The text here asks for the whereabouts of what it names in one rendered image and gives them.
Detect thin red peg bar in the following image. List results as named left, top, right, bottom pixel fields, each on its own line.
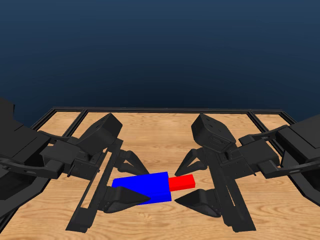
left=167, top=174, right=196, bottom=193

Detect blue hollow socket block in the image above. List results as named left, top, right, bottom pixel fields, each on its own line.
left=111, top=171, right=173, bottom=206

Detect black table frame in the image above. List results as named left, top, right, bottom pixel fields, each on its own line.
left=31, top=106, right=300, bottom=156

